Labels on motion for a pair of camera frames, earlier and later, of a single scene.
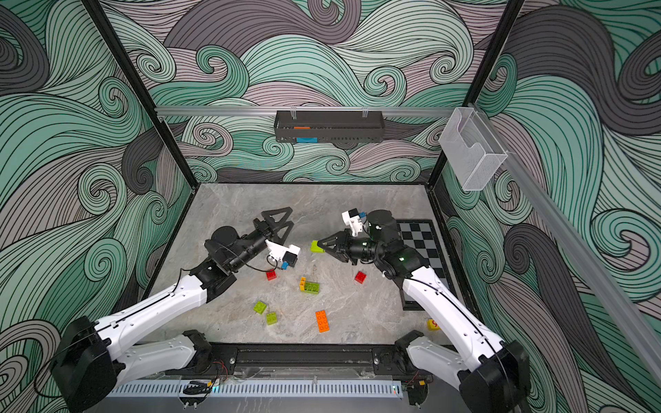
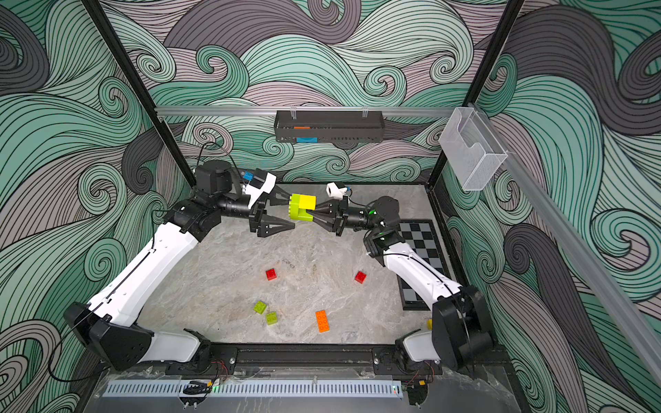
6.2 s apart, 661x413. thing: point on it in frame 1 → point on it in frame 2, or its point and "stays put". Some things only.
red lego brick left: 271,275 stays put
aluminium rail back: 402,109 stays put
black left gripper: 267,231 → 256,217
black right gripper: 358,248 → 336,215
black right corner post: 507,19 stays put
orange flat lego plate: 322,321 stays put
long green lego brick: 311,287 → 297,213
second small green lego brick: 271,317 stays put
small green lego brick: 260,307 stays put
